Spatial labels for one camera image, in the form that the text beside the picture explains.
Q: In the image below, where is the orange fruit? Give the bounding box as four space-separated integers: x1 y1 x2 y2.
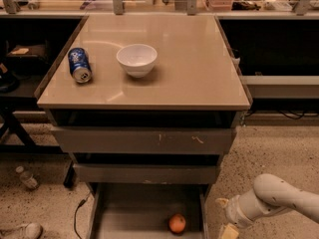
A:
168 213 186 234

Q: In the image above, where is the grey drawer cabinet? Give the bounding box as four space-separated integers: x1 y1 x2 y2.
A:
34 13 253 239

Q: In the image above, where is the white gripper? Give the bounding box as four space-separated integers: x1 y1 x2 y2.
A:
215 195 253 239

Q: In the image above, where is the grey middle drawer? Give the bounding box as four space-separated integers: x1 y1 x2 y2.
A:
74 164 219 184

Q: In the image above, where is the white shoe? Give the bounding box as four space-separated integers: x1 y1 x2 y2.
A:
0 223 43 239

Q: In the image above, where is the black cable on floor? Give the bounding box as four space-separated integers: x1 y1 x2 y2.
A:
73 192 92 239

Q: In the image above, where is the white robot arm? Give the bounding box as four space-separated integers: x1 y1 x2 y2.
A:
215 173 319 239

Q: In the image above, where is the blue soda can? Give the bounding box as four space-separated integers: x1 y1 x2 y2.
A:
68 48 92 84

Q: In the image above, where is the grey top drawer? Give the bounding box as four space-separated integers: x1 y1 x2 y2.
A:
52 126 236 154

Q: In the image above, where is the white bowl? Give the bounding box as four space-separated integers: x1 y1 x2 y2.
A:
117 44 158 78

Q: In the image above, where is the grey open bottom drawer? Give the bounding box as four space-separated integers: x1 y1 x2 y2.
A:
86 183 209 239

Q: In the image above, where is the black table frame left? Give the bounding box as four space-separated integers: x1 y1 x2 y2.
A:
0 100 76 188

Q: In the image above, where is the clear plastic bottle on floor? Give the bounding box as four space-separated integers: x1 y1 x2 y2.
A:
16 166 39 190

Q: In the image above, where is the dark box on shelf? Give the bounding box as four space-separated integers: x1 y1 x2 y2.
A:
5 44 48 74

